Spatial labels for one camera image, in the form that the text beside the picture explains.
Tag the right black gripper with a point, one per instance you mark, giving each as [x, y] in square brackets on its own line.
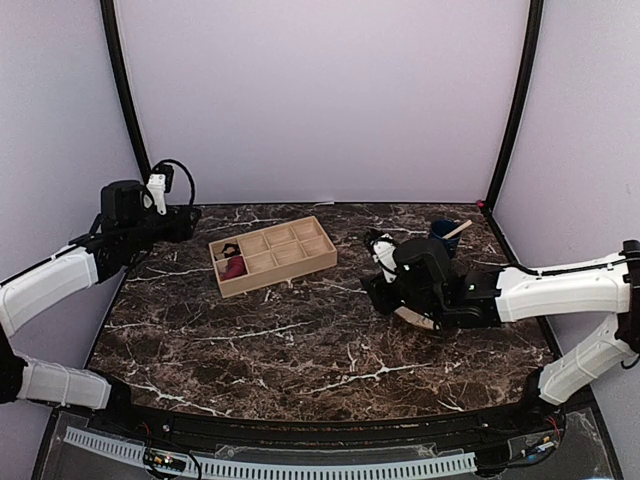
[381, 299]

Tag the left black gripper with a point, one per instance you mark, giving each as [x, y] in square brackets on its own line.
[181, 228]

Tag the brown argyle sock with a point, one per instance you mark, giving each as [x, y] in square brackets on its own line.
[229, 250]

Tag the maroon striped sock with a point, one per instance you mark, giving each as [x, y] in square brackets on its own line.
[235, 268]

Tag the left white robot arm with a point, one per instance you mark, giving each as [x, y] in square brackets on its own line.
[82, 264]

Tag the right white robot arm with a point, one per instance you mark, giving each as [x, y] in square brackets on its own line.
[510, 293]

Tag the round painted wooden plate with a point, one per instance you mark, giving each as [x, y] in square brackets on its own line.
[416, 319]

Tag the dark blue mug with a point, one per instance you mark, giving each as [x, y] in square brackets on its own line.
[442, 227]

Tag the wooden stick in mug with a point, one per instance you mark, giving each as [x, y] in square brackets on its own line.
[456, 231]

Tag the wooden compartment tray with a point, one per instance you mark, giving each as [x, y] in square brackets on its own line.
[276, 254]

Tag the small circuit board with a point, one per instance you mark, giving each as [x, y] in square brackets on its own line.
[158, 459]

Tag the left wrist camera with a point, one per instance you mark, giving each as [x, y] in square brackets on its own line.
[158, 185]

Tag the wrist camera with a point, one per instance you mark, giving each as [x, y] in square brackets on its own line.
[158, 185]
[381, 247]

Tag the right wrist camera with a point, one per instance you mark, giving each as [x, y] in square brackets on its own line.
[381, 247]

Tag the right black frame post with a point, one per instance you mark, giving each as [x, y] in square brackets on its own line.
[523, 79]

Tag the black frame post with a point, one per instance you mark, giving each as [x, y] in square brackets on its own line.
[523, 79]
[123, 88]

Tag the left black frame post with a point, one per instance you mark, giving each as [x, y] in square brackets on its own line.
[123, 88]

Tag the black front rail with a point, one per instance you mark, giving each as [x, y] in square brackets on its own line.
[192, 426]

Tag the white slotted cable duct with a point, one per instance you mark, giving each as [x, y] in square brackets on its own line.
[243, 462]

